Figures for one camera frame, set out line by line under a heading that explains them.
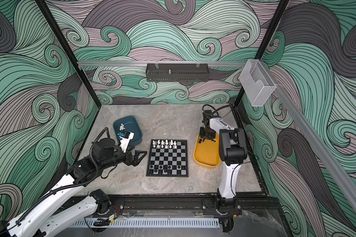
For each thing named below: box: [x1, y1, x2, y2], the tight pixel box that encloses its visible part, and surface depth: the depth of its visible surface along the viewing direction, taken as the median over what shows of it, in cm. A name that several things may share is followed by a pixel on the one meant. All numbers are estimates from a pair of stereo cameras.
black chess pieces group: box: [149, 164, 185, 175], surface depth 87 cm
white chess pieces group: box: [152, 139, 178, 149], surface depth 96 cm
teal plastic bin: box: [112, 115, 143, 146], surface depth 107 cm
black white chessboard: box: [145, 139, 189, 178], surface depth 90 cm
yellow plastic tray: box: [193, 132, 221, 169], surface depth 97 cm
